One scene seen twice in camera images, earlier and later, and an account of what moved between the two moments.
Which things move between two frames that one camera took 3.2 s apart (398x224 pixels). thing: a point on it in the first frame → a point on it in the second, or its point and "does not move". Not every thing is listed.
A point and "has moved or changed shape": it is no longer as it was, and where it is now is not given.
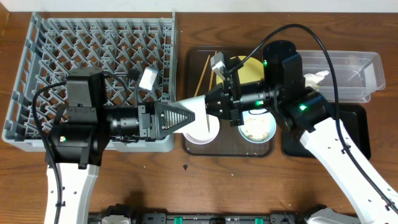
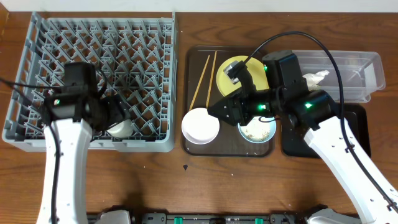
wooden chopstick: [202, 74] does not move
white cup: [196, 104] has moved or changed shape
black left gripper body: [148, 122] → [116, 111]
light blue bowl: [259, 126] does not move
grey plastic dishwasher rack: [138, 53] does not move
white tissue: [313, 79] does not move
